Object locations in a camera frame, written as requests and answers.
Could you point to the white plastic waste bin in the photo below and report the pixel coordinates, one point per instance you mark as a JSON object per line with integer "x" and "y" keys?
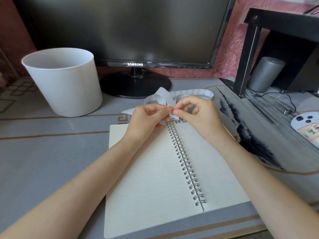
{"x": 67, "y": 92}

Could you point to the person's right hand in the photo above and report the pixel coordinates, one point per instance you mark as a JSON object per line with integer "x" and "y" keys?
{"x": 204, "y": 116}

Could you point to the white labelled VR controller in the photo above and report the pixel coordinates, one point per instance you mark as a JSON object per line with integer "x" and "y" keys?
{"x": 306, "y": 126}

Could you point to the brown floral curtain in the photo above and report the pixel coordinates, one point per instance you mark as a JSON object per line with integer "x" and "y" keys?
{"x": 6, "y": 69}

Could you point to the black plug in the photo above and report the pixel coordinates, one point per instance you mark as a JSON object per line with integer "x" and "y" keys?
{"x": 287, "y": 112}

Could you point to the grey cylindrical speaker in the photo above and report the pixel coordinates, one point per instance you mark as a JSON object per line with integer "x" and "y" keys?
{"x": 265, "y": 74}

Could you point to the cream spiral notebook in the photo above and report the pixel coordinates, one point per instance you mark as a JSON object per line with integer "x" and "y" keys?
{"x": 147, "y": 181}

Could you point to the person's left forearm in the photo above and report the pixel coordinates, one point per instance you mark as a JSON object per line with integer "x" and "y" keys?
{"x": 74, "y": 196}

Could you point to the person's right forearm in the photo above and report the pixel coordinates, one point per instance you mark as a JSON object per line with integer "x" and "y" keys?
{"x": 261, "y": 184}

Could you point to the grey patterned desk mat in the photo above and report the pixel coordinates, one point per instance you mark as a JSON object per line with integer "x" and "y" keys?
{"x": 49, "y": 156}

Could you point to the black shelf frame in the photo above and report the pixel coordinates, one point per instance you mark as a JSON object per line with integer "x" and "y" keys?
{"x": 246, "y": 62}

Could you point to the person's left hand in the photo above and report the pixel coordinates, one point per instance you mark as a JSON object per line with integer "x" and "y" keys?
{"x": 142, "y": 121}

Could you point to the black computer monitor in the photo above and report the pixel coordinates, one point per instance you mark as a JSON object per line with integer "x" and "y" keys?
{"x": 124, "y": 27}

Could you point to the white sticker strip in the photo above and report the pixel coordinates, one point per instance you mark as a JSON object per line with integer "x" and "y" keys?
{"x": 162, "y": 95}

